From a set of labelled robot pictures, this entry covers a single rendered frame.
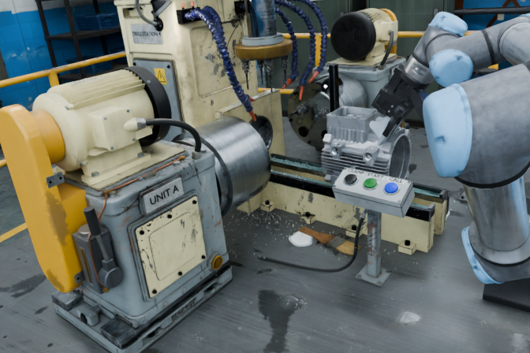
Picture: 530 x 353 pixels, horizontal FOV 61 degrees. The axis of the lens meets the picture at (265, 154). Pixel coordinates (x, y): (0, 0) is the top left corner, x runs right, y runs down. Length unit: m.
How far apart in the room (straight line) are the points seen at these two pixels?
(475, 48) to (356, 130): 0.42
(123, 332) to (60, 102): 0.49
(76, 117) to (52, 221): 0.20
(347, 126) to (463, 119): 0.71
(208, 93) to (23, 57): 5.50
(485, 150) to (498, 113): 0.05
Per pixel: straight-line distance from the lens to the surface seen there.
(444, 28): 1.08
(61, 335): 1.22
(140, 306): 1.05
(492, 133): 0.61
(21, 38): 6.92
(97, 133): 0.93
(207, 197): 1.08
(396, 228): 1.32
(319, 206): 1.42
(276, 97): 1.62
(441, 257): 1.31
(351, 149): 1.27
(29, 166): 0.93
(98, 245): 0.93
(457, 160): 0.62
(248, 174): 1.19
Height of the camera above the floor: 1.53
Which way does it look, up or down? 22 degrees down
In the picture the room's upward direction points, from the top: 5 degrees counter-clockwise
